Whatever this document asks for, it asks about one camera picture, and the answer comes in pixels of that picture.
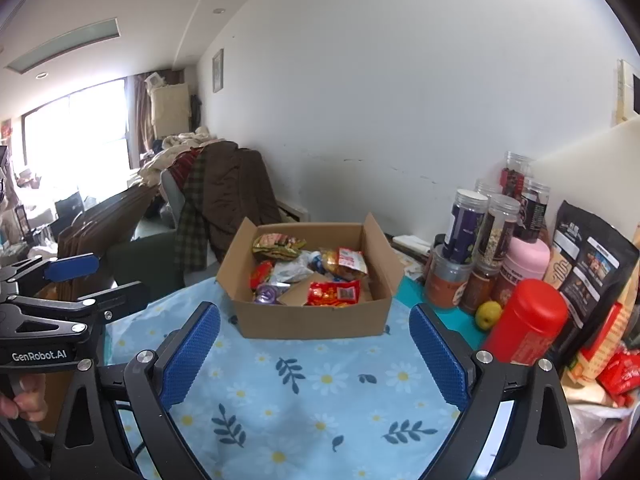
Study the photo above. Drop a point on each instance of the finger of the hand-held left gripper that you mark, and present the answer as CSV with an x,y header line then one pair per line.
x,y
125,297
70,266

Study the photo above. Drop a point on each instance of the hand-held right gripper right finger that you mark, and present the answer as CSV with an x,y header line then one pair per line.
x,y
440,360

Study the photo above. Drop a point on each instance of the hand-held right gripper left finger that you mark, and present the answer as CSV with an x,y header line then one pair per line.
x,y
190,355

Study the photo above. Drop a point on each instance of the cardboard box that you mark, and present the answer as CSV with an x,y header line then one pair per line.
x,y
310,322

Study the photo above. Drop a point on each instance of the green gold snack packet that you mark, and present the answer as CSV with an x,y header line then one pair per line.
x,y
275,246

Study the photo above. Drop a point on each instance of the person's left hand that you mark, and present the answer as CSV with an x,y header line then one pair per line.
x,y
30,402

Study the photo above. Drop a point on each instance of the brown boards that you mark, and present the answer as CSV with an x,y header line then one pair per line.
x,y
100,230

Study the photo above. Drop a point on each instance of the brown powder jar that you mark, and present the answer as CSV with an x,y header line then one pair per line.
x,y
475,290

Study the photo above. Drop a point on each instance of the green plaid cloth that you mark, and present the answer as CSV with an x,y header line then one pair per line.
x,y
190,230

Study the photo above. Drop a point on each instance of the red plastic canister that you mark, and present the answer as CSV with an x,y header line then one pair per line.
x,y
530,320

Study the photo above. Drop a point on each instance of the purple foil snack packet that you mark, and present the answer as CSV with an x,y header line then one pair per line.
x,y
270,294

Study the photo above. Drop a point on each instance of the grey-blue chair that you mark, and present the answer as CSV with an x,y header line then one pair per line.
x,y
172,195

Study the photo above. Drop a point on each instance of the white flat box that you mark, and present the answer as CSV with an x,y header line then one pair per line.
x,y
410,245

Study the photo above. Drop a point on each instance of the blue floral tablecloth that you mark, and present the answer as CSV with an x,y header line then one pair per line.
x,y
320,385

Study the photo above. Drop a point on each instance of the red snack packet yellow print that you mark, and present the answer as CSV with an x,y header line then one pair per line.
x,y
335,292

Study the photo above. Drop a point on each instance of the clear plastic snack packet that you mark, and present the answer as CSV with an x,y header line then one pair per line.
x,y
290,272

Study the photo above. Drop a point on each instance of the purple label jar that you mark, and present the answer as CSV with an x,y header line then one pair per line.
x,y
462,230

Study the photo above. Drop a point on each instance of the red packet clear window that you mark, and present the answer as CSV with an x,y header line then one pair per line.
x,y
352,260

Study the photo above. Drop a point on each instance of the pink tin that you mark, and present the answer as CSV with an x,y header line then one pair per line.
x,y
525,255

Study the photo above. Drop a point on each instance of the clear jar of grains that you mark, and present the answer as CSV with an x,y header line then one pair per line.
x,y
495,235

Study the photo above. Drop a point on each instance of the red plaid cloth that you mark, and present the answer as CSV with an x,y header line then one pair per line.
x,y
185,162

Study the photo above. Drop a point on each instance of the cream bedding pile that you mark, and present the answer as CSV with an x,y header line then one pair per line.
x,y
165,152

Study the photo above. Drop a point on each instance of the brown jacket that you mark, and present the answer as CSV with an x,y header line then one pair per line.
x,y
235,190

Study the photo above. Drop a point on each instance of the small blue packet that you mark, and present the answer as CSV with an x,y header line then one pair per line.
x,y
316,260

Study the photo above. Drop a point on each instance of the brown curtain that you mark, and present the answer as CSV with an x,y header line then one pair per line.
x,y
136,120

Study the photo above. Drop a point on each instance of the orange striped packet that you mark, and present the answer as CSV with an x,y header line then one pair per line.
x,y
600,340

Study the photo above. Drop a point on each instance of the dark label jar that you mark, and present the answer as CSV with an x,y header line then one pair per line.
x,y
532,215

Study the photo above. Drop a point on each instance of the black printed pouch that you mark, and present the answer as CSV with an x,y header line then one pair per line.
x,y
590,260

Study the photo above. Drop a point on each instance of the red wrapped packet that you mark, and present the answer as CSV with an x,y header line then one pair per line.
x,y
620,375

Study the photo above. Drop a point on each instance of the clear jar of red berries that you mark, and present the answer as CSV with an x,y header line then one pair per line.
x,y
515,180

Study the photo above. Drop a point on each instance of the ceiling light panel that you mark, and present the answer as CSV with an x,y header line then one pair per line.
x,y
65,45

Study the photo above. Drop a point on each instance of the white foam board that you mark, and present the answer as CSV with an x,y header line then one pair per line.
x,y
590,160

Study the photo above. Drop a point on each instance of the framed wall picture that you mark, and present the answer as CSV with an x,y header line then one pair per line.
x,y
217,70

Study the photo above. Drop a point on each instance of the white wall box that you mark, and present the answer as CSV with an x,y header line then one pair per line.
x,y
627,90

